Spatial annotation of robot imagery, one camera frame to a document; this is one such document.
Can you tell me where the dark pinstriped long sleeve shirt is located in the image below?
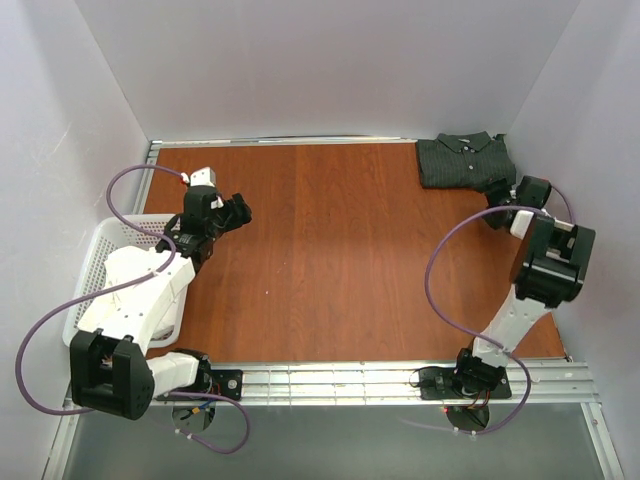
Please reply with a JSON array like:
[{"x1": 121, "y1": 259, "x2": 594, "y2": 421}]
[{"x1": 415, "y1": 131, "x2": 517, "y2": 192}]

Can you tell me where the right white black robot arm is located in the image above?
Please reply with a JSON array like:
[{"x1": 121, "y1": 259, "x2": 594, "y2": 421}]
[{"x1": 452, "y1": 176, "x2": 596, "y2": 397}]

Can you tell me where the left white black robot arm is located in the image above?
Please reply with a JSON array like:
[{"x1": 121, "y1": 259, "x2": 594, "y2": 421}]
[{"x1": 69, "y1": 186, "x2": 252, "y2": 420}]

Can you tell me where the white shirt in basket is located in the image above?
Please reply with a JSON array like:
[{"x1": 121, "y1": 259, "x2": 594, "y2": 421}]
[{"x1": 77, "y1": 246, "x2": 195, "y2": 348}]

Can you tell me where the white plastic laundry basket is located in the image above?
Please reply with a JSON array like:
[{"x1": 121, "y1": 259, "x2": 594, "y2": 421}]
[{"x1": 62, "y1": 214, "x2": 186, "y2": 349}]

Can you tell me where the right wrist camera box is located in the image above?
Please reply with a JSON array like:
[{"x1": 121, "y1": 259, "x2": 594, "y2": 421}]
[{"x1": 515, "y1": 175, "x2": 552, "y2": 210}]

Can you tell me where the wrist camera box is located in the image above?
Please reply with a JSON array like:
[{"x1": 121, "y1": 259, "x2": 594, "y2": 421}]
[
  {"x1": 515, "y1": 175, "x2": 552, "y2": 210},
  {"x1": 183, "y1": 167, "x2": 223, "y2": 220}
]

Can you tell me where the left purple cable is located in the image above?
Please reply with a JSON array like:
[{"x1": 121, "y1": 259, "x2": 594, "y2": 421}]
[{"x1": 14, "y1": 164, "x2": 251, "y2": 454}]

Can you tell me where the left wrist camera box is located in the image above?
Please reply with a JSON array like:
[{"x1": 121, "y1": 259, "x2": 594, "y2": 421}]
[{"x1": 183, "y1": 167, "x2": 223, "y2": 220}]

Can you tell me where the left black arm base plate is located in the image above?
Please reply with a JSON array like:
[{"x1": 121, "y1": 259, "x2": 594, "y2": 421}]
[{"x1": 205, "y1": 369, "x2": 244, "y2": 401}]

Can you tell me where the aluminium front frame rail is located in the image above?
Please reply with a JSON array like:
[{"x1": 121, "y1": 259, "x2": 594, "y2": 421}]
[{"x1": 44, "y1": 359, "x2": 624, "y2": 479}]

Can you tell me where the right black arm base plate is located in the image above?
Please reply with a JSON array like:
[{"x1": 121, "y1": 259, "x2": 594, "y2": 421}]
[{"x1": 409, "y1": 366, "x2": 512, "y2": 400}]

